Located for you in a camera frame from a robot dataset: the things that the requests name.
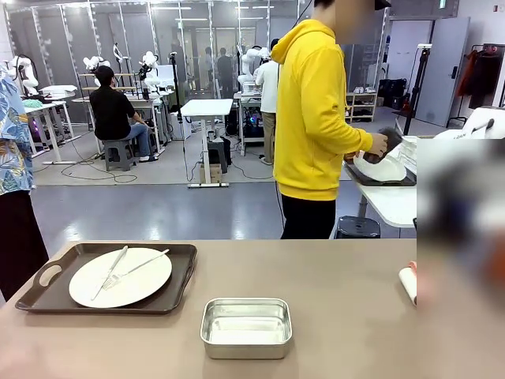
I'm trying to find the person's right hand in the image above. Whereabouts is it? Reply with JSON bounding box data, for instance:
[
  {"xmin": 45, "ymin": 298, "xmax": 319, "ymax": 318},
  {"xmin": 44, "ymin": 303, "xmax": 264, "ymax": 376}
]
[{"xmin": 367, "ymin": 132, "xmax": 390, "ymax": 158}]

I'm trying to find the brown dish cloth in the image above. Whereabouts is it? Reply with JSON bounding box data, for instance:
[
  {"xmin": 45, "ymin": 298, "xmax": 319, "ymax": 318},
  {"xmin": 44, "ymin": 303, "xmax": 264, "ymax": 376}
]
[{"xmin": 362, "ymin": 126, "xmax": 403, "ymax": 163}]

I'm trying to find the brown serving tray with handles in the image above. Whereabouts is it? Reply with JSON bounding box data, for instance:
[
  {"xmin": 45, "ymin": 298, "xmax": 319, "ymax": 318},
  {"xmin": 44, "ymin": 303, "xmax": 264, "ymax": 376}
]
[{"xmin": 14, "ymin": 242, "xmax": 198, "ymax": 316}]

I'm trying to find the person's right forearm yellow sleeve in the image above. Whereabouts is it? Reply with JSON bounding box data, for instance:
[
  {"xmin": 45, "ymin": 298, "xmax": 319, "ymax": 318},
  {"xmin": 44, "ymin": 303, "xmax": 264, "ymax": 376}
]
[{"xmin": 339, "ymin": 120, "xmax": 376, "ymax": 156}]

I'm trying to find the white shoe shelf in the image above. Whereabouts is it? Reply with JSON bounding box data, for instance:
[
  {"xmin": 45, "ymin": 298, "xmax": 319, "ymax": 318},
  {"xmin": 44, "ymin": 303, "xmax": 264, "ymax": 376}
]
[{"xmin": 345, "ymin": 85, "xmax": 378, "ymax": 123}]

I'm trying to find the dark serving tray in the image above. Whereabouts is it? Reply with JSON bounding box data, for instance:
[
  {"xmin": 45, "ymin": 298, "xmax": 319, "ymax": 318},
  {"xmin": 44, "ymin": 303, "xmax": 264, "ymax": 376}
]
[{"xmin": 342, "ymin": 157, "xmax": 418, "ymax": 187}]

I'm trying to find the white side table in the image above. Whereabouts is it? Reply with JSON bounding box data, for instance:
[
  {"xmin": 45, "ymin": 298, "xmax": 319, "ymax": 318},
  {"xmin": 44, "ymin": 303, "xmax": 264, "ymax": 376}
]
[{"xmin": 342, "ymin": 159, "xmax": 418, "ymax": 238}]

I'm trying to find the person in yellow hoodie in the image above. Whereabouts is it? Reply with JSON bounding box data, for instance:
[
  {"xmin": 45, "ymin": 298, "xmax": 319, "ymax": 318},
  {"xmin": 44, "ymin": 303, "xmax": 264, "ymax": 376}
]
[{"xmin": 270, "ymin": 0, "xmax": 391, "ymax": 241}]

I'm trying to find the black round stool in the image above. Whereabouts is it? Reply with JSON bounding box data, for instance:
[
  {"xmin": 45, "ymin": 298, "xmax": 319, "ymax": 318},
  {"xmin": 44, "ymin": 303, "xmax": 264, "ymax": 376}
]
[{"xmin": 334, "ymin": 215, "xmax": 382, "ymax": 240}]

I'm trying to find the grey door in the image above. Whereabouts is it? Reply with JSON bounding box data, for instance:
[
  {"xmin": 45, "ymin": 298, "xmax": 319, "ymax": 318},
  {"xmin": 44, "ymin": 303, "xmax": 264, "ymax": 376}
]
[{"xmin": 416, "ymin": 17, "xmax": 470, "ymax": 127}]

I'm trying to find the person in white shirt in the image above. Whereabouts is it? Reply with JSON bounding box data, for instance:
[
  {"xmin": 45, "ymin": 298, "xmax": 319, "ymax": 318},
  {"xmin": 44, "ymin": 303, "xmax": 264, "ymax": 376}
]
[{"xmin": 254, "ymin": 38, "xmax": 281, "ymax": 166}]

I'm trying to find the coat rack with clothes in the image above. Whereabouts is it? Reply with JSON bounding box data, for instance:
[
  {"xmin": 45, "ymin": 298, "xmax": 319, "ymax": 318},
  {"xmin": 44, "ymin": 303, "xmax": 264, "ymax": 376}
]
[{"xmin": 455, "ymin": 43, "xmax": 505, "ymax": 119}]

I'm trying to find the cardboard box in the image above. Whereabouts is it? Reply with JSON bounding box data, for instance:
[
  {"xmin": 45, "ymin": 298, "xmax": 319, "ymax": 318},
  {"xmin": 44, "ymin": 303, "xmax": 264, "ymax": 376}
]
[{"xmin": 199, "ymin": 162, "xmax": 223, "ymax": 185}]

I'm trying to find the person in dark clothes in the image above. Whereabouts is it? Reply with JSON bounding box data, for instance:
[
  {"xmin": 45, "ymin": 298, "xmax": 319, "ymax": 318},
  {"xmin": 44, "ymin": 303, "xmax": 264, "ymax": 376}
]
[{"xmin": 216, "ymin": 47, "xmax": 234, "ymax": 99}]

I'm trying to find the white standing desk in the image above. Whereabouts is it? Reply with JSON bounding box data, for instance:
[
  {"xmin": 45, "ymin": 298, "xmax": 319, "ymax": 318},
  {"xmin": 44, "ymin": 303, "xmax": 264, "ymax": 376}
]
[
  {"xmin": 180, "ymin": 98, "xmax": 234, "ymax": 189},
  {"xmin": 23, "ymin": 100, "xmax": 82, "ymax": 165}
]

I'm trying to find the rectangular steel container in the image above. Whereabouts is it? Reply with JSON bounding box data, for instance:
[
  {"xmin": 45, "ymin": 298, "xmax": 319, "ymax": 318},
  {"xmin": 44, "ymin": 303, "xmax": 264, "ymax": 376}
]
[{"xmin": 199, "ymin": 297, "xmax": 294, "ymax": 360}]

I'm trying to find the grey plastic step stool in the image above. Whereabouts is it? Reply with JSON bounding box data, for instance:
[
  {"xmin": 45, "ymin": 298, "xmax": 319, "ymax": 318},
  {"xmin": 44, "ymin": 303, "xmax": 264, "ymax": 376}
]
[{"xmin": 102, "ymin": 137, "xmax": 137, "ymax": 171}]

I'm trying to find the silver fork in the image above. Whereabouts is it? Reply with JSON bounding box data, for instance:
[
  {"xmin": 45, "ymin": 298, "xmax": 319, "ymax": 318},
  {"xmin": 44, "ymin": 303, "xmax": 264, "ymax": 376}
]
[{"xmin": 100, "ymin": 248, "xmax": 170, "ymax": 292}]

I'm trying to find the seated person in black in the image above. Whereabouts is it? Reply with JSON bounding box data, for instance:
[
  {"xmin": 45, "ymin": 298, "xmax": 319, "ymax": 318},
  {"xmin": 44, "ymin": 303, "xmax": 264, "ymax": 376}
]
[{"xmin": 88, "ymin": 65, "xmax": 157, "ymax": 163}]

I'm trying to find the large white dinner plate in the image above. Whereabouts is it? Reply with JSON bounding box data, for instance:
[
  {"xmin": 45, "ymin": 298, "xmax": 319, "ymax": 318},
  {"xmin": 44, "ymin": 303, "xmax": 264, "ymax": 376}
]
[{"xmin": 69, "ymin": 247, "xmax": 174, "ymax": 309}]

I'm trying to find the silver table knife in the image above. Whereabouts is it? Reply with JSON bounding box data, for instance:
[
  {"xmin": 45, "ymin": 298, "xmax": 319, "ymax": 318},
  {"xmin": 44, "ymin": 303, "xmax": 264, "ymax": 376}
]
[{"xmin": 90, "ymin": 245, "xmax": 129, "ymax": 302}]

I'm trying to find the person in floral shirt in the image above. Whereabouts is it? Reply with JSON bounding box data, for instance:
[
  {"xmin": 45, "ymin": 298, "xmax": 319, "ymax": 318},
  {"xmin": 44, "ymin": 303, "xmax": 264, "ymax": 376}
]
[{"xmin": 0, "ymin": 65, "xmax": 51, "ymax": 303}]

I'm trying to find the black camera tripod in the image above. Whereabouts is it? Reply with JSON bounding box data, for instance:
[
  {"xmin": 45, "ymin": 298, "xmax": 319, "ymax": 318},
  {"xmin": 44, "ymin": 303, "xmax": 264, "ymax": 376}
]
[{"xmin": 402, "ymin": 43, "xmax": 434, "ymax": 137}]

